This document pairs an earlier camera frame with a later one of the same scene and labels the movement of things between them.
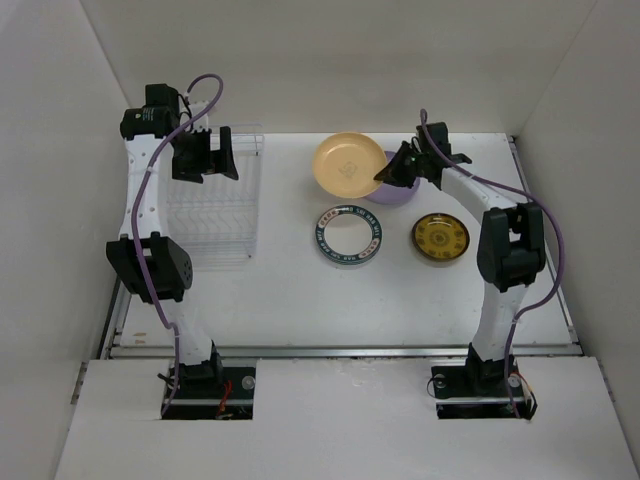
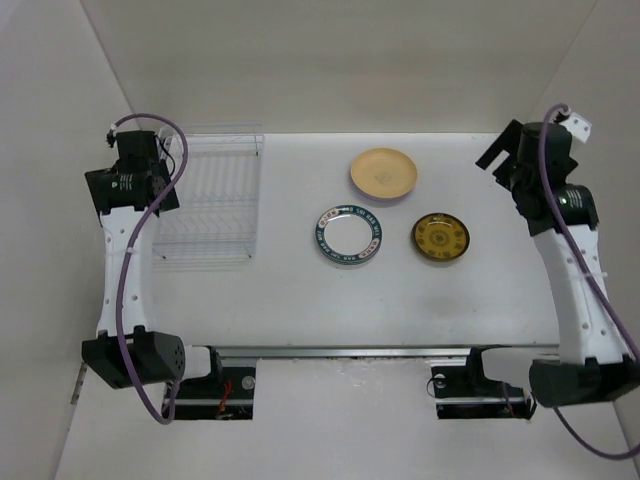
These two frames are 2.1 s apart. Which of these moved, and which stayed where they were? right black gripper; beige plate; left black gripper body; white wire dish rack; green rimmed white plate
Moved: right black gripper; left black gripper body; beige plate
Stayed: white wire dish rack; green rimmed white plate
